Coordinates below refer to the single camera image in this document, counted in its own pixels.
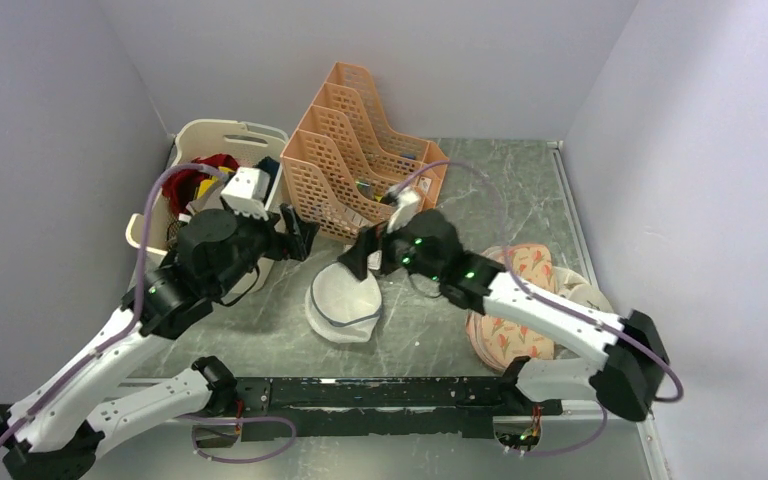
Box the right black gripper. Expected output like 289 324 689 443
339 207 445 282

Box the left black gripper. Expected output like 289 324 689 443
212 193 320 296

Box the white mesh laundry bag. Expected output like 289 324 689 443
305 262 383 344

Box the floral laundry bag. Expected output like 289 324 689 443
466 243 556 371

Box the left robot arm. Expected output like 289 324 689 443
0 204 319 479

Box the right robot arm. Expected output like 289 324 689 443
338 210 672 422

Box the cream laundry basket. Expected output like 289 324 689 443
125 119 289 270

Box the yellow bra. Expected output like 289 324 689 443
193 166 235 200

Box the dark garment in basket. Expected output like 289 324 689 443
255 156 280 200

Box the orange file organizer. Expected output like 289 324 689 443
281 62 447 243

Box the red lace garment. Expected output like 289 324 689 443
161 153 240 217

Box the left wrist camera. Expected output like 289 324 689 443
220 167 271 221

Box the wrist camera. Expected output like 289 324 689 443
220 167 271 221
385 185 423 233

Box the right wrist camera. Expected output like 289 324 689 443
385 185 423 233

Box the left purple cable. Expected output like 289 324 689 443
0 162 233 480

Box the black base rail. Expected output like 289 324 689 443
225 376 562 441

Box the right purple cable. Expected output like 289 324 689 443
390 160 685 404

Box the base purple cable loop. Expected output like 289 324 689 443
178 413 299 465

